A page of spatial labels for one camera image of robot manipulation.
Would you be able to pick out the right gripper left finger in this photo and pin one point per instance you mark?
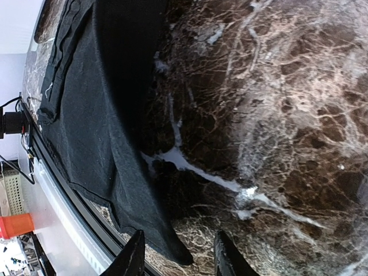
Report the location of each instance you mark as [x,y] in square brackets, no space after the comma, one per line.
[131,260]

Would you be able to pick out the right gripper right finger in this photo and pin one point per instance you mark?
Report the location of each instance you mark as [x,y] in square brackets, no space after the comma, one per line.
[228,261]

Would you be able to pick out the black long sleeve shirt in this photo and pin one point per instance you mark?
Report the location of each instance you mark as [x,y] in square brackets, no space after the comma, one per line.
[98,74]

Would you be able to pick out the orange object in background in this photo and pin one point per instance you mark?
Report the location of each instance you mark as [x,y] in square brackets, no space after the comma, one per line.
[12,226]

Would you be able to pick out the black curved table rail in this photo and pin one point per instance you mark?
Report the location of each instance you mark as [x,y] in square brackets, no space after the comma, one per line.
[36,203]

